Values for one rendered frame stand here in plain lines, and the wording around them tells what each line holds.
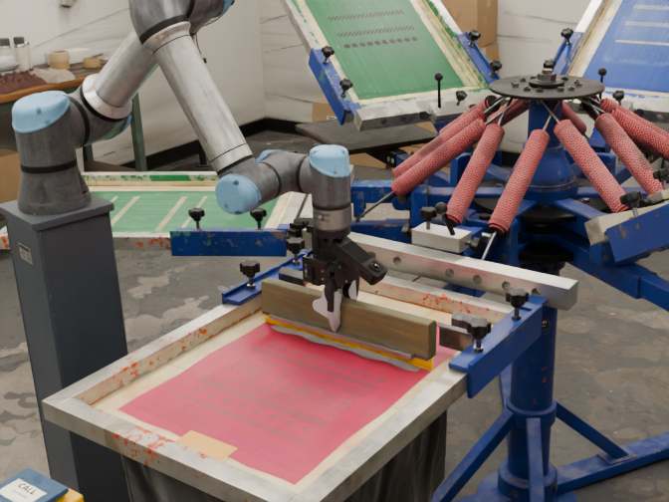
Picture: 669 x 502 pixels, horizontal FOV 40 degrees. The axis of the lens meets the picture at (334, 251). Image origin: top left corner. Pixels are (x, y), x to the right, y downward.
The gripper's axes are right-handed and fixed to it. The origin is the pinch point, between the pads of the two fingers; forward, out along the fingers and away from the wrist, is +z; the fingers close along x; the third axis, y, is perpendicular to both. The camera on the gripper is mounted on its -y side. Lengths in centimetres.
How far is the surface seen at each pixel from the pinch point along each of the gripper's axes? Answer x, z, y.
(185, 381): 28.5, 5.1, 16.7
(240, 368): 18.8, 5.0, 11.5
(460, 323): -10.4, -0.8, -20.5
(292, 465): 38.8, 4.9, -17.1
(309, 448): 33.5, 5.0, -16.5
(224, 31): -381, 17, 380
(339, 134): -138, 6, 100
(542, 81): -91, -32, 0
